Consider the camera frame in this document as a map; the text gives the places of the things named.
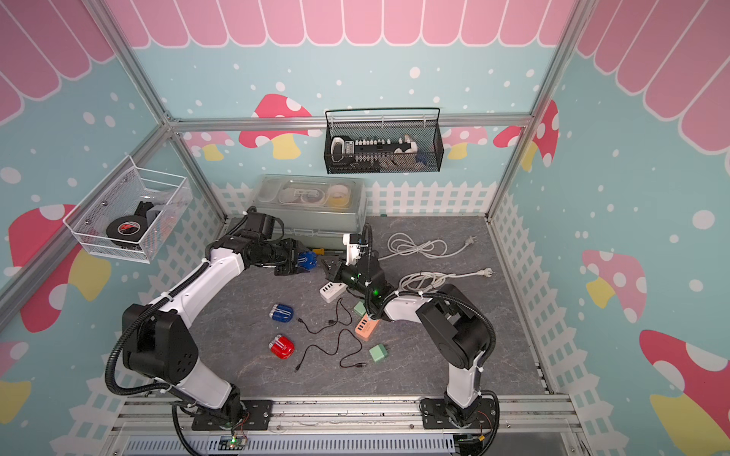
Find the white power cord front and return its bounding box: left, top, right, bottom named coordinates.
left=397, top=266, right=495, bottom=293

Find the green translucent storage box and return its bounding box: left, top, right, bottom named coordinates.
left=251, top=175, right=366, bottom=250

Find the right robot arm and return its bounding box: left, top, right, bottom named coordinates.
left=325, top=224, right=496, bottom=427

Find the black usb cable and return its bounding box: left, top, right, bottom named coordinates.
left=295, top=298, right=354, bottom=336
left=293, top=328, right=369, bottom=372

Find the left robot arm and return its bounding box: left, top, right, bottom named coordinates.
left=105, top=207, right=302, bottom=428

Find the black USB cable front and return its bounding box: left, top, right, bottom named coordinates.
left=293, top=328, right=369, bottom=372

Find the green adapter beside orange strip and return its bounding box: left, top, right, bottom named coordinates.
left=354, top=300, right=367, bottom=317

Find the white wire basket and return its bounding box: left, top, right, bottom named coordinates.
left=64, top=157, right=193, bottom=264

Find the white power cord rear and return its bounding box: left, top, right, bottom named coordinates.
left=375, top=233, right=479, bottom=262

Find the black wire mesh basket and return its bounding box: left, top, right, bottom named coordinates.
left=323, top=108, right=444, bottom=174

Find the green adapter front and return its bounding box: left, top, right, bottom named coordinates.
left=369, top=344, right=389, bottom=363

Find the black tape roll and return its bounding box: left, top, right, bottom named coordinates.
left=106, top=215, right=148, bottom=249

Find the orange power strip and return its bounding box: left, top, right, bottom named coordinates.
left=355, top=315, right=380, bottom=341

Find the white power strip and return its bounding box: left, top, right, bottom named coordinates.
left=319, top=281, right=347, bottom=303

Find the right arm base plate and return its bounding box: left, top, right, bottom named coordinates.
left=419, top=397, right=500, bottom=431

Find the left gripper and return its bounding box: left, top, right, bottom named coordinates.
left=254, top=237, right=310, bottom=276

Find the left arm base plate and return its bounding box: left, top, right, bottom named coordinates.
left=192, top=400, right=274, bottom=431

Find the white power cord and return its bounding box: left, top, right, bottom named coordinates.
left=375, top=233, right=479, bottom=262
left=397, top=266, right=495, bottom=293

